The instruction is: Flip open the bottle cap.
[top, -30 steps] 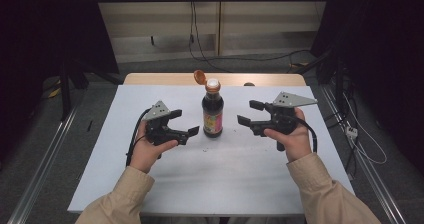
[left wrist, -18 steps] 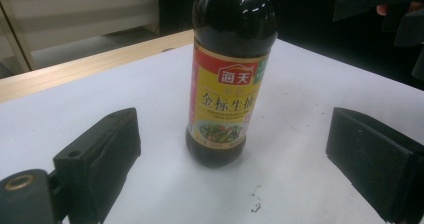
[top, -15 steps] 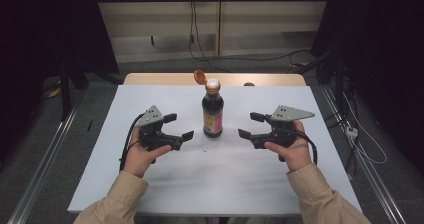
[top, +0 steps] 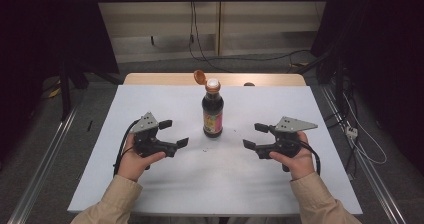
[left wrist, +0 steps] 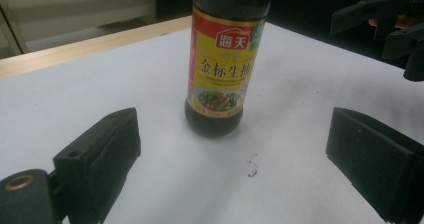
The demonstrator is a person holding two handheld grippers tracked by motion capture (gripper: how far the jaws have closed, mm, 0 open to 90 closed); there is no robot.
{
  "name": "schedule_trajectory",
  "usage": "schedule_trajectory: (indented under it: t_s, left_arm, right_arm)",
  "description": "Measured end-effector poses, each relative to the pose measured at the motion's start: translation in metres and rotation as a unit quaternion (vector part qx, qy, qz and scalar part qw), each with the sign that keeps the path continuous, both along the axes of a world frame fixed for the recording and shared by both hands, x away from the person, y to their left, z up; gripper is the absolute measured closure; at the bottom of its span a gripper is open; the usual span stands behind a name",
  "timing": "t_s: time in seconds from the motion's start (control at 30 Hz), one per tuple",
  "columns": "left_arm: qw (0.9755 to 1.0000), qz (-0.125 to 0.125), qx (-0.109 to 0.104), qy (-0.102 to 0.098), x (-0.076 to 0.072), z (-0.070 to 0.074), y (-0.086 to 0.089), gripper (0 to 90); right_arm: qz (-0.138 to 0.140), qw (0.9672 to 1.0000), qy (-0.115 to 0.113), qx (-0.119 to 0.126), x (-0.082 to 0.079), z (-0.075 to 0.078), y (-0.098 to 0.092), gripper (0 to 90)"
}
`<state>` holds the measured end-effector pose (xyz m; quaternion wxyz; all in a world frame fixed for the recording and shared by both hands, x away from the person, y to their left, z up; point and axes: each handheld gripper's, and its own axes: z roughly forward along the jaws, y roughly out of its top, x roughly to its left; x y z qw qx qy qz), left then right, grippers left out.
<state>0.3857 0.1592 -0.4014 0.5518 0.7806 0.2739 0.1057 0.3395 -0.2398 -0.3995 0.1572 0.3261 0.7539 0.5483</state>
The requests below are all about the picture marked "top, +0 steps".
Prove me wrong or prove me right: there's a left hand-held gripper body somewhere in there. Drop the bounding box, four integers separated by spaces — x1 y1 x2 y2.
130 111 178 171

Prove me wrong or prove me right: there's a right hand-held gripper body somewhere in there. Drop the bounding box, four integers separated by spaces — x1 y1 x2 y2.
255 115 319 173

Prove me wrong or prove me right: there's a dark soy sauce bottle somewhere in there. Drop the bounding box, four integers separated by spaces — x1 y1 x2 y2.
193 69 225 139

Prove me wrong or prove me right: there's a person's right hand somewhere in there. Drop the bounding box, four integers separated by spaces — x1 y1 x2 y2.
268 130 316 181

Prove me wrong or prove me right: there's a person's left hand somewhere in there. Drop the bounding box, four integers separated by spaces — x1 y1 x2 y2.
116 132 167 183

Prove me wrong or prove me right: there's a white power strip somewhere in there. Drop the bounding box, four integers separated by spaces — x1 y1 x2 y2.
345 126 359 140

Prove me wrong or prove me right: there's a black curtain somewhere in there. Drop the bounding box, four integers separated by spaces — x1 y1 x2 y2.
311 0 424 167
0 0 120 165

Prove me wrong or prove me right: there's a left hand-held gripper black cable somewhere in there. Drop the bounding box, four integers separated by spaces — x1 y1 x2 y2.
112 118 141 177

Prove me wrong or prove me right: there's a hand-held gripper black cable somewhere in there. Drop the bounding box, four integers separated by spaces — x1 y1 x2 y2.
112 118 141 177
293 138 322 177

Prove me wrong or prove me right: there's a right hand-held gripper black cable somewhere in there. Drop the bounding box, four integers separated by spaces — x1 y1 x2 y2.
293 138 322 177

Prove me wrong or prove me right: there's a metal floor rail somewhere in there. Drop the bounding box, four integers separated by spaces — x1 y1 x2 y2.
7 105 82 224
319 84 407 224

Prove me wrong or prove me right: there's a black power cable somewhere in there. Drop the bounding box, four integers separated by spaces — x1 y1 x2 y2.
188 1 196 57
192 1 234 74

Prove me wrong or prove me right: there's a white floor cable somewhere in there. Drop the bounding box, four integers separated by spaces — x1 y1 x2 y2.
342 93 388 166

